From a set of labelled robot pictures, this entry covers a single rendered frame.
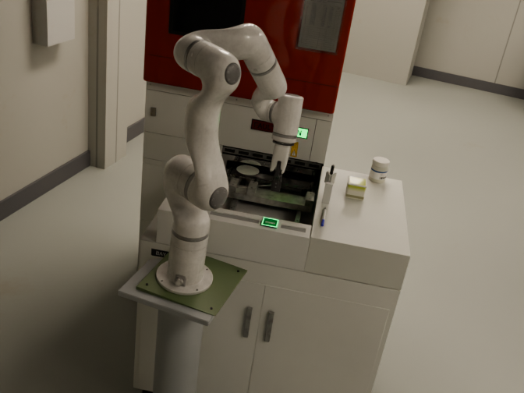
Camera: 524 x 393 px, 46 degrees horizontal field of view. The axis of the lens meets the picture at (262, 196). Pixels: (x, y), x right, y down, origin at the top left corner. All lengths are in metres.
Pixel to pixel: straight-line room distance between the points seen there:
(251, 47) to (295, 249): 0.77
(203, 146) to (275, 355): 1.02
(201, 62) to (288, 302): 1.02
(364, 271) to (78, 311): 1.62
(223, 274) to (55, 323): 1.29
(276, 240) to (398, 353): 1.32
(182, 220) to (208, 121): 0.35
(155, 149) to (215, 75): 1.23
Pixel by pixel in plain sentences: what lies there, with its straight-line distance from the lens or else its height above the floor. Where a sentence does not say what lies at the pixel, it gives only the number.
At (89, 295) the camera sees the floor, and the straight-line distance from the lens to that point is 3.41.
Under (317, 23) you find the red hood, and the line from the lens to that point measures 2.51.
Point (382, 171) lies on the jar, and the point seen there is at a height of 1.02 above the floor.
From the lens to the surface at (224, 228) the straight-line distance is 2.21.
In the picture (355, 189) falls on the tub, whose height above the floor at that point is 1.01.
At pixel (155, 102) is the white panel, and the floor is 1.12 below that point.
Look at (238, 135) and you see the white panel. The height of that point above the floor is 1.04.
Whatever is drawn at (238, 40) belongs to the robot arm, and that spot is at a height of 1.64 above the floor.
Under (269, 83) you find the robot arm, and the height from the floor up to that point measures 1.50.
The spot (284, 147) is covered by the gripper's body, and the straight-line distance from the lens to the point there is 2.08.
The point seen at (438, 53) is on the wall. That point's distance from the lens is 8.35.
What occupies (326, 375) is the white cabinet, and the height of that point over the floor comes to 0.37.
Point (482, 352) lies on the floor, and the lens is 3.55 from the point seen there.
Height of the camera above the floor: 2.06
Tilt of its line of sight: 27 degrees down
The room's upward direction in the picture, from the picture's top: 8 degrees clockwise
